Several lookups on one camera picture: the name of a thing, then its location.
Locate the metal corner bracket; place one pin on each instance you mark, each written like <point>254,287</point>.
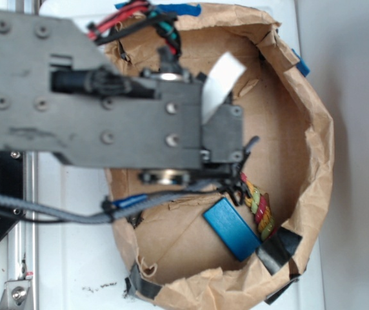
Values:
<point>17,295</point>

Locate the aluminium extrusion rail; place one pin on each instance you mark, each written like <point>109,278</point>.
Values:
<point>22,239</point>

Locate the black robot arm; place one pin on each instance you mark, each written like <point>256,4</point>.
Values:
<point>60,94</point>

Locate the multicolour twisted rope toy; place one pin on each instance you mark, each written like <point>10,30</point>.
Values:
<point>258,202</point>

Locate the blue rectangular block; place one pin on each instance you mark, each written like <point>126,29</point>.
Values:
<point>232,229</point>

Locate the brown paper bag tray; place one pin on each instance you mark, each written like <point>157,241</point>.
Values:
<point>174,258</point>

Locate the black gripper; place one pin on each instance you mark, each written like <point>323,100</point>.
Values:
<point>223,154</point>

